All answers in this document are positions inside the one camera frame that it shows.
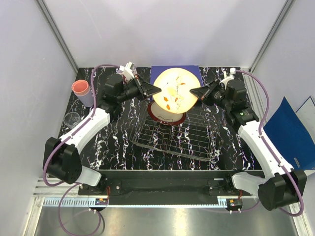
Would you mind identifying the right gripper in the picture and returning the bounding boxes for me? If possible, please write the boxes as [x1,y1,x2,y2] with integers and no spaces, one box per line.
[190,79,232,111]

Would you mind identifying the lavender plastic cup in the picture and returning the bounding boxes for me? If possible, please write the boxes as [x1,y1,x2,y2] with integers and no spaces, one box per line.
[77,91,94,107]

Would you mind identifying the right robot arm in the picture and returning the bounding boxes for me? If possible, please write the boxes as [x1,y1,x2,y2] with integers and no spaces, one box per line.
[190,79,307,217]

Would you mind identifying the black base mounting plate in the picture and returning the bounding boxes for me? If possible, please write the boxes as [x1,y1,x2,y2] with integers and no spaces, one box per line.
[78,170,249,207]

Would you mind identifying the cream floral plate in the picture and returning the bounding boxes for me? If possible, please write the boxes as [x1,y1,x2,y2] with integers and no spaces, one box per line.
[153,67,201,114]

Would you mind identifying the red rimmed cream plate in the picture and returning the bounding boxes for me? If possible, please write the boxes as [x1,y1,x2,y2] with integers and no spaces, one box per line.
[147,101,186,125]

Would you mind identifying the white cable duct rail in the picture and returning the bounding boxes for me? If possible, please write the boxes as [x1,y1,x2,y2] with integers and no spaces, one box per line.
[43,197,108,207]

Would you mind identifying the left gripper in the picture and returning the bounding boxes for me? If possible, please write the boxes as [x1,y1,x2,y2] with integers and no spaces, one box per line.
[117,74,161,103]

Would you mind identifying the blue folder outside cell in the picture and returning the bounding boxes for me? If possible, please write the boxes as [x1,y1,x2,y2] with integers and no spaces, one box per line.
[264,97,315,170]

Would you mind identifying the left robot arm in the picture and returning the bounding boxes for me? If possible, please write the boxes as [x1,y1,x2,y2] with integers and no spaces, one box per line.
[43,74,161,195]

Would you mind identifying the black wire dish rack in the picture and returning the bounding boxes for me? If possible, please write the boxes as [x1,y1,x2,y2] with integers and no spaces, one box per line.
[130,101,219,161]

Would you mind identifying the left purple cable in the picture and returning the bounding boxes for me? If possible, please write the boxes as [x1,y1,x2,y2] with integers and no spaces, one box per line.
[42,64,124,236]

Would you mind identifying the blue ring binder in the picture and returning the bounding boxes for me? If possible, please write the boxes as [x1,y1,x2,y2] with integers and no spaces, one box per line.
[150,65,204,87]

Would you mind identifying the clear glass tumbler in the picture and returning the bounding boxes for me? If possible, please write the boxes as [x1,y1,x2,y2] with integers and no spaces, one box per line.
[63,112,81,129]

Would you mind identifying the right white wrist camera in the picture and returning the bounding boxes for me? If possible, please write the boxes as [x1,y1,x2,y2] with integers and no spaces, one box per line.
[219,67,236,87]

